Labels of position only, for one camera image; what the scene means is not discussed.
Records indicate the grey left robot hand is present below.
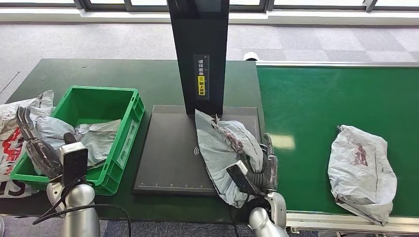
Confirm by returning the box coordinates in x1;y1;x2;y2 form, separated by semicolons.
15;106;78;180

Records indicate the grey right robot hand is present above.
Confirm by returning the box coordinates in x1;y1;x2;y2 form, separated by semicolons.
247;132;279;194

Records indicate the grey parcel bag red logo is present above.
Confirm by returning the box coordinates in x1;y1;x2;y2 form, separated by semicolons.
33;116;122;171

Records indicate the grey parcel bag faded print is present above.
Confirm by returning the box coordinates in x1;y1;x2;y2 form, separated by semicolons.
328;124;398;227

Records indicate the green conveyor belt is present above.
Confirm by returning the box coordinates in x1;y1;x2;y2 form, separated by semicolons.
256;65;419;217

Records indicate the black inbound scanner machine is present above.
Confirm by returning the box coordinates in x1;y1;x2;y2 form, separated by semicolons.
133;0;264;197

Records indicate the large white red-print bag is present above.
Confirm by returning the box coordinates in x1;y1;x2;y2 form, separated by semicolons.
0;90;55;199

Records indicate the green plastic crate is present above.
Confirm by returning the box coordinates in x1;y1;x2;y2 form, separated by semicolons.
9;85;146;197

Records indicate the yellow black scanner label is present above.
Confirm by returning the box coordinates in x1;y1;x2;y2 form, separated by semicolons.
193;54;210;101

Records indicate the white window ledge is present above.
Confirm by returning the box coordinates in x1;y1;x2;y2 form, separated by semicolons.
0;9;419;27

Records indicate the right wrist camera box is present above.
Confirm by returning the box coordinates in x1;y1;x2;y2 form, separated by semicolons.
226;159;260;197

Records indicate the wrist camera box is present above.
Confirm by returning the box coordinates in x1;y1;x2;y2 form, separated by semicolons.
58;141;89;188
226;159;260;197

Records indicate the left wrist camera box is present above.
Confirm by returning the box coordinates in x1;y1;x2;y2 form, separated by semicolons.
58;141;89;188

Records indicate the dark window frame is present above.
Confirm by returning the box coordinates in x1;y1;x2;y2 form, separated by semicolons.
0;0;419;14

